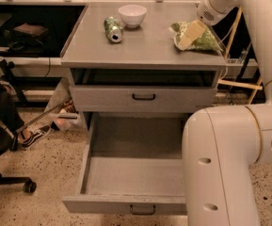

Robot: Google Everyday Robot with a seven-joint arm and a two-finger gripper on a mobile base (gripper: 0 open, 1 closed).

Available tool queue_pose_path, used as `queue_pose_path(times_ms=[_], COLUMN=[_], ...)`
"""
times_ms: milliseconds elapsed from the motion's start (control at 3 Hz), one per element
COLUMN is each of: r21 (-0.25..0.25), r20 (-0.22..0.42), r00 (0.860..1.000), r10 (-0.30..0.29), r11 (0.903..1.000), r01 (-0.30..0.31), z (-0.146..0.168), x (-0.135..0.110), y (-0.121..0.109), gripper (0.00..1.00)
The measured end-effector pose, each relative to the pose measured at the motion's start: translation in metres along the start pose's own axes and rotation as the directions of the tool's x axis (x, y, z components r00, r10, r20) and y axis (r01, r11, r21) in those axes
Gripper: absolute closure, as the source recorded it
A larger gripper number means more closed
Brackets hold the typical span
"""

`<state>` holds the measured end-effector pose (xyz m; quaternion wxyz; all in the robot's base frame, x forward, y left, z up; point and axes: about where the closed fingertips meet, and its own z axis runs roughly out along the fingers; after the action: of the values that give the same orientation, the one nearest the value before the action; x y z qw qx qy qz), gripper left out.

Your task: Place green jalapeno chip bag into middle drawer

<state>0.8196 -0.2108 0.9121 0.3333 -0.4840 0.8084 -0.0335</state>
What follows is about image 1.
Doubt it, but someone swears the open grey drawer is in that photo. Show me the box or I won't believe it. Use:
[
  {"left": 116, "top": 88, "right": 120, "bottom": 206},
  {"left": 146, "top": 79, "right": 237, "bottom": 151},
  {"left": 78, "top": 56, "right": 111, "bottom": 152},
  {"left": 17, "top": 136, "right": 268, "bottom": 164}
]
[{"left": 63, "top": 113, "right": 186, "bottom": 216}]

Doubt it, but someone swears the wooden easel frame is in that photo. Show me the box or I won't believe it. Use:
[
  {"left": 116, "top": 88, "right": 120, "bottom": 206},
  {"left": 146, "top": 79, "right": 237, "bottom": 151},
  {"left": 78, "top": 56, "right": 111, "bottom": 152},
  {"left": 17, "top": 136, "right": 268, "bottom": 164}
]
[{"left": 225, "top": 8, "right": 263, "bottom": 105}]

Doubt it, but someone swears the closed grey drawer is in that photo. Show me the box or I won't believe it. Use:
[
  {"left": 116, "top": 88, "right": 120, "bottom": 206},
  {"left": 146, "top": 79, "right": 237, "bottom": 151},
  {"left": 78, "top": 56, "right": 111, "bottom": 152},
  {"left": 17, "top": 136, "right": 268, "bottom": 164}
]
[{"left": 70, "top": 85, "right": 216, "bottom": 113}]

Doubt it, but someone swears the green jalapeno chip bag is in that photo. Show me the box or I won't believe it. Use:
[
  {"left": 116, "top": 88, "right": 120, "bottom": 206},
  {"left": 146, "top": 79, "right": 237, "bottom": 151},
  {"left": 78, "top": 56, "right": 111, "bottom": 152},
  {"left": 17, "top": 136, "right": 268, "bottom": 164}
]
[{"left": 169, "top": 22, "right": 221, "bottom": 51}]

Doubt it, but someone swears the white ceramic bowl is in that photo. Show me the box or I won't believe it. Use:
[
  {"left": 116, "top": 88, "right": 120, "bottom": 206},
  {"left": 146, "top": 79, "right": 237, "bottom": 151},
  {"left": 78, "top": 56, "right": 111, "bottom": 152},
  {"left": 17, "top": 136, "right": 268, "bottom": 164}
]
[{"left": 119, "top": 5, "right": 147, "bottom": 28}]

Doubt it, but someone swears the black and white sneaker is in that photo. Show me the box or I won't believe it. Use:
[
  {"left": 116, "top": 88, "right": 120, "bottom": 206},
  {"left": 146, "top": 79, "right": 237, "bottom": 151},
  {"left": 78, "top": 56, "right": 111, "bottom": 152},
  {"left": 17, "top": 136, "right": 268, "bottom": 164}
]
[{"left": 18, "top": 125, "right": 51, "bottom": 150}]

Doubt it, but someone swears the black office chair base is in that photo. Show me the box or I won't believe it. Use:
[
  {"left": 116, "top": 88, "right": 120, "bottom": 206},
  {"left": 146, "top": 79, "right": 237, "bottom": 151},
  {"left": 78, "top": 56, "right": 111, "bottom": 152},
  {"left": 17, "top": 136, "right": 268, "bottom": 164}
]
[{"left": 0, "top": 173, "right": 37, "bottom": 194}]

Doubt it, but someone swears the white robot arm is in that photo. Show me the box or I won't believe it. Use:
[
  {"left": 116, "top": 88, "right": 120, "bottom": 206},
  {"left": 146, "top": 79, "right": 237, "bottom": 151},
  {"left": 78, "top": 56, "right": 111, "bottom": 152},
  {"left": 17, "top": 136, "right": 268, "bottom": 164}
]
[{"left": 182, "top": 0, "right": 272, "bottom": 226}]

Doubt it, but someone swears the clear plastic bag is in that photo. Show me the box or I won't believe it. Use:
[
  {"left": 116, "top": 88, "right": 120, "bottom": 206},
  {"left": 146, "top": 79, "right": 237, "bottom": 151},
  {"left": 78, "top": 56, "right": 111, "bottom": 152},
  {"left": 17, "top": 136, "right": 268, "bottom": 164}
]
[{"left": 45, "top": 78, "right": 83, "bottom": 132}]

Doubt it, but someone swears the grey drawer cabinet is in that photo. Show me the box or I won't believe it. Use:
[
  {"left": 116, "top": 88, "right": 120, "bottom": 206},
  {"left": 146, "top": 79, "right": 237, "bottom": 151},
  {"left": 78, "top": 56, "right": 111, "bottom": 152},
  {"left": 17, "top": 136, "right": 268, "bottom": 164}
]
[{"left": 61, "top": 2, "right": 226, "bottom": 126}]

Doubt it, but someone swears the green soda can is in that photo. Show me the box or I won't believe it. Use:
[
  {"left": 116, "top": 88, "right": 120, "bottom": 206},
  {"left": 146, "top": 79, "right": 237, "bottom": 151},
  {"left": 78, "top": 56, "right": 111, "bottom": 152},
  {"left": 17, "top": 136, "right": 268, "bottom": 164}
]
[{"left": 104, "top": 17, "right": 123, "bottom": 43}]

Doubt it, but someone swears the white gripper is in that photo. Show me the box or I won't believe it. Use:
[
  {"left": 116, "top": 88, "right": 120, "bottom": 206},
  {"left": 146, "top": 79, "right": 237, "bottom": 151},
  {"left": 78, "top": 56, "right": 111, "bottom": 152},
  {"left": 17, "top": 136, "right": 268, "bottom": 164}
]
[{"left": 178, "top": 0, "right": 229, "bottom": 50}]

